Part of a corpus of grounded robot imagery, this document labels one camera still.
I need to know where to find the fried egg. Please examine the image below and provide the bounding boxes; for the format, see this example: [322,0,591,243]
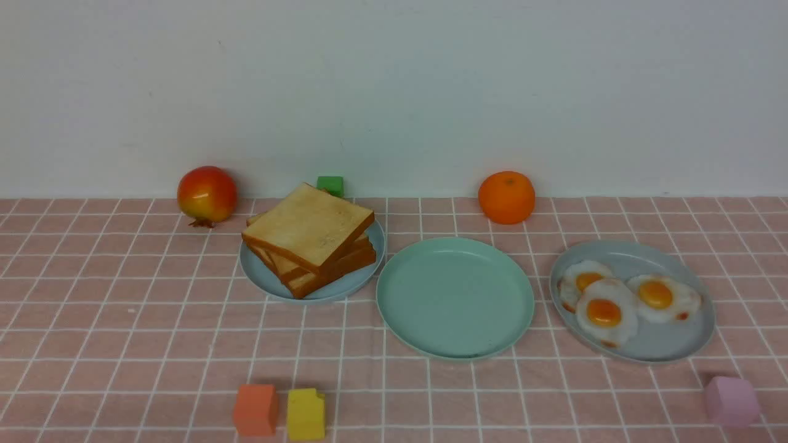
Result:
[575,278,639,348]
[625,274,702,324]
[557,260,614,313]

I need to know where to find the pink checkered tablecloth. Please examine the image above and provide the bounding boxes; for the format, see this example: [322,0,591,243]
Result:
[1,196,787,442]

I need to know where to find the grey egg plate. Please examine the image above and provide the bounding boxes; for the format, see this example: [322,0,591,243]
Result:
[550,241,717,364]

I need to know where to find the toast slice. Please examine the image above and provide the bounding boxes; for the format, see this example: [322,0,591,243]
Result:
[249,246,377,300]
[241,183,375,281]
[242,207,376,299]

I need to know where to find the green cube block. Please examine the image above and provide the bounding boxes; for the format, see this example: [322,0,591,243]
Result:
[315,176,345,199]

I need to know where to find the orange cube block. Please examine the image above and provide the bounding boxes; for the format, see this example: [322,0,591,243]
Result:
[233,384,279,437]

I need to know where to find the grey-blue bread plate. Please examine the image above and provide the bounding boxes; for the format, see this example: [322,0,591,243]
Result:
[239,220,387,305]

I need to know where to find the orange fruit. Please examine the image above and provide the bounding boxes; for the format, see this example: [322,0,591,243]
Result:
[478,170,537,225]

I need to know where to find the pink cube block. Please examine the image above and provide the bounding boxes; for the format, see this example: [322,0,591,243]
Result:
[704,376,761,427]

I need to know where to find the mint green plate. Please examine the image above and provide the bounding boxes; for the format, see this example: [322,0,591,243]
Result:
[376,237,536,361]

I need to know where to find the yellow cube block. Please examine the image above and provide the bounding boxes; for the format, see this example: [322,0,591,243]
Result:
[286,388,327,441]

